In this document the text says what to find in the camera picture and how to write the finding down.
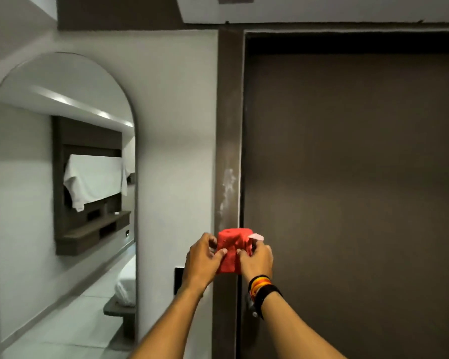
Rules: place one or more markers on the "person's right hand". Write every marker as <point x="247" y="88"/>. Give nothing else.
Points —
<point x="257" y="260"/>

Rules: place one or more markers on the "person's left hand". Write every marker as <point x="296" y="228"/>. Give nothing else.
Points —
<point x="199" y="262"/>

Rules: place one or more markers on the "person's left thumb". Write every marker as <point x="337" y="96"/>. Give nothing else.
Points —
<point x="220" y="256"/>

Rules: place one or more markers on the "person's right thumb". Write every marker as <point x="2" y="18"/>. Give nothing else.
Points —
<point x="243" y="254"/>

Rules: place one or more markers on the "red cloth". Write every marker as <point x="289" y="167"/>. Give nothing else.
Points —
<point x="232" y="254"/>

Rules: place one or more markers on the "person's left forearm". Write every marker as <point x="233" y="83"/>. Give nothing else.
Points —
<point x="170" y="327"/>

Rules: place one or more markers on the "person's right forearm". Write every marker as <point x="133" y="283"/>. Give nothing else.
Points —
<point x="297" y="330"/>

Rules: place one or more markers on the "orange yellow striped wristband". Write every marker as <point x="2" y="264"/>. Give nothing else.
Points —
<point x="260" y="284"/>

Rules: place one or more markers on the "black wristband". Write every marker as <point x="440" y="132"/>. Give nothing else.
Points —
<point x="266" y="295"/>

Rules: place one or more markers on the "white bed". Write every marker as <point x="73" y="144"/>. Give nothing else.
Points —
<point x="127" y="282"/>

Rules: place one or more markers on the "dark bench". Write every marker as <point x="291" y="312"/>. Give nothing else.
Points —
<point x="120" y="314"/>

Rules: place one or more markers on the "dark brown door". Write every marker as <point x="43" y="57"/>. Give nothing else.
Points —
<point x="353" y="198"/>

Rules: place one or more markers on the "white draped towel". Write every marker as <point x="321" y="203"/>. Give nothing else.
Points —
<point x="93" y="181"/>

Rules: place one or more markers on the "black wall switch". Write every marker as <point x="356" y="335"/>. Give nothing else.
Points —
<point x="179" y="280"/>

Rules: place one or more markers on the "brown door frame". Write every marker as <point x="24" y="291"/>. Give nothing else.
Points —
<point x="227" y="145"/>

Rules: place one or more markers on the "dark wooden wall unit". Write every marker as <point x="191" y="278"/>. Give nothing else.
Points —
<point x="88" y="186"/>

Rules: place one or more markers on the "arched wall mirror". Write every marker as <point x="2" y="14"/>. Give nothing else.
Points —
<point x="65" y="205"/>

